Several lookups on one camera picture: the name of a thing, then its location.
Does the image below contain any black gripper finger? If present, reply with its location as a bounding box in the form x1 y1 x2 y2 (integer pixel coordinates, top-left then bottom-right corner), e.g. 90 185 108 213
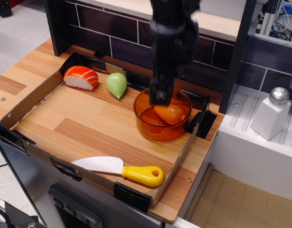
149 77 174 105

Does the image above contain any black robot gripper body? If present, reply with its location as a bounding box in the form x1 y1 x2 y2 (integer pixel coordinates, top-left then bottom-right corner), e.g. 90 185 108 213
149 0 200 79

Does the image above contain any orange toy carrot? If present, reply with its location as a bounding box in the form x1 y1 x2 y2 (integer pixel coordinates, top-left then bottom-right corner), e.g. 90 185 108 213
154 104 187 125

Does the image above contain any transparent orange plastic pot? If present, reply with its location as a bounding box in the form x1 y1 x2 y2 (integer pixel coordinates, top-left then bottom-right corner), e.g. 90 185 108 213
133 85 192 142

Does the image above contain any cardboard fence with black tape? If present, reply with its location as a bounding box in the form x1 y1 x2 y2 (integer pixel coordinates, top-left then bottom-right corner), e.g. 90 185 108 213
0 53 221 219

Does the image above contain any light green toy pear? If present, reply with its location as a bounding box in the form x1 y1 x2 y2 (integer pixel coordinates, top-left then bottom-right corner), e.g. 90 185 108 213
106 73 127 99

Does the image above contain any dark brick backsplash panel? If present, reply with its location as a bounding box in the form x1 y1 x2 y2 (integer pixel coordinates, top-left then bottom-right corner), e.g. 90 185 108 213
45 0 292 113

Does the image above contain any salmon sushi toy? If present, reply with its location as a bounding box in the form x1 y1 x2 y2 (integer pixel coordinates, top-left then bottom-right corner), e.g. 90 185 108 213
64 66 99 90

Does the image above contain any white toy sink drainboard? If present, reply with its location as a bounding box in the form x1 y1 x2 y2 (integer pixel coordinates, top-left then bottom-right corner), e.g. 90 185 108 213
211 86 292 201

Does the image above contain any white salt shaker silver cap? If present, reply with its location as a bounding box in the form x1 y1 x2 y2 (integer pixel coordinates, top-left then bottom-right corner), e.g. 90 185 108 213
250 87 291 140

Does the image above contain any grey toy oven front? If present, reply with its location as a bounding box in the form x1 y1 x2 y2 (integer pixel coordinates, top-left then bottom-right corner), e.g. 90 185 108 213
0 140 165 228

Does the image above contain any white knife yellow handle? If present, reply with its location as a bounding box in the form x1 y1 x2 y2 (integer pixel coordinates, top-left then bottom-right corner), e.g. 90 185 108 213
72 156 165 187

